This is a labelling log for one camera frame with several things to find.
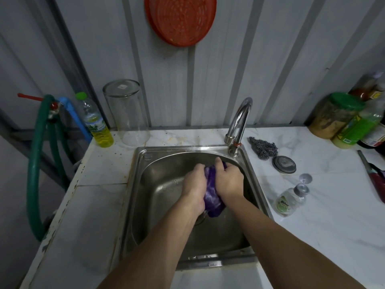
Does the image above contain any purple cloth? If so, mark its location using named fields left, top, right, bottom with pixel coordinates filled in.
left=203, top=161, right=228, bottom=218

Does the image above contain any red round plastic basket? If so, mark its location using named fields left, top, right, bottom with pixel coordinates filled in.
left=144, top=0, right=217, bottom=47

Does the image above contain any knife with dark red handle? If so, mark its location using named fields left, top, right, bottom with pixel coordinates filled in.
left=357, top=150, right=385, bottom=204

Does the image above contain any green dish soap bottle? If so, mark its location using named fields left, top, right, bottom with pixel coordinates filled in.
left=332, top=102, right=385, bottom=150

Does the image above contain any person's right hand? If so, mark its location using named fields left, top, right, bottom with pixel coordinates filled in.
left=214, top=157, right=245, bottom=203

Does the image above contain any red-handled valve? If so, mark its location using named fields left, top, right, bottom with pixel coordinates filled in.
left=17, top=93, right=62, bottom=121

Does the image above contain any dark sauce bottle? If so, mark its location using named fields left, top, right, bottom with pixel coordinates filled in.
left=358, top=113, right=385, bottom=149

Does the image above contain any chrome faucet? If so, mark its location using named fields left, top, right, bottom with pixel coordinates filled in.
left=225, top=97, right=253, bottom=158

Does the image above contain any person's left forearm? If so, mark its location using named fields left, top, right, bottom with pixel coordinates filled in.
left=98, top=192, right=206, bottom=289

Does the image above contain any person's left hand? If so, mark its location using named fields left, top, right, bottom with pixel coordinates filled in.
left=181, top=164, right=210, bottom=212

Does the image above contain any jar with green lid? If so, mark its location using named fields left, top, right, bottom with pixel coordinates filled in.
left=309, top=92, right=366, bottom=140

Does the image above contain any person's right forearm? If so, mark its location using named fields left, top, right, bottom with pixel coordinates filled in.
left=222, top=189, right=368, bottom=289

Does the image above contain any red sauce bottle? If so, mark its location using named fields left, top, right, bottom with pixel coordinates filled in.
left=348, top=72, right=385, bottom=102

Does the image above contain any small clear pump bottle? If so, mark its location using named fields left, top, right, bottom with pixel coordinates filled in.
left=273, top=173, right=313, bottom=218

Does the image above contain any green hose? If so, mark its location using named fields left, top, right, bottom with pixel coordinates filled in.
left=26, top=94, right=71, bottom=242

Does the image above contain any steel wool scrubber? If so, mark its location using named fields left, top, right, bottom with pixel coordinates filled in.
left=248, top=137, right=279, bottom=157

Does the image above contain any clear glass jar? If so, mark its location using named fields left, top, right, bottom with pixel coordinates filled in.
left=102, top=79, right=151, bottom=147

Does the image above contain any plastic bottle with yellow liquid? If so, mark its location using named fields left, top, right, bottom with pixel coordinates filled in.
left=75, top=92, right=114, bottom=148

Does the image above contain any blue water pipe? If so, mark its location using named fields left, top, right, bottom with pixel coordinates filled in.
left=58, top=96, right=93, bottom=143

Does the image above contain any stainless steel sink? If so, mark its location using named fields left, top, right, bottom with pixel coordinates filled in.
left=119, top=144, right=274, bottom=271

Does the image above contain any round metal jar lid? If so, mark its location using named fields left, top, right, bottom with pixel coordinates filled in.
left=272, top=156, right=298, bottom=174

